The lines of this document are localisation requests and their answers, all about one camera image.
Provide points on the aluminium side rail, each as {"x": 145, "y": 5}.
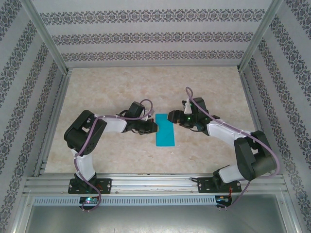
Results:
{"x": 54, "y": 121}
{"x": 256, "y": 121}

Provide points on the teal cloth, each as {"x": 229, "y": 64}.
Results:
{"x": 165, "y": 136}

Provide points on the aluminium mounting rail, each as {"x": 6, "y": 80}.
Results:
{"x": 155, "y": 182}

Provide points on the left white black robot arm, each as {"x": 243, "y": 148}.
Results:
{"x": 75, "y": 138}

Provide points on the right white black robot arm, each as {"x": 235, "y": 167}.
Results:
{"x": 257, "y": 165}

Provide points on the aluminium frame post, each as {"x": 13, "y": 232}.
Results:
{"x": 47, "y": 36}
{"x": 258, "y": 36}

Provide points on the grey metal panel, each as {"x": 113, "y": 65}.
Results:
{"x": 155, "y": 221}

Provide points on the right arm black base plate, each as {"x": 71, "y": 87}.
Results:
{"x": 204, "y": 185}

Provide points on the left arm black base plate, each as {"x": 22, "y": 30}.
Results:
{"x": 107, "y": 185}

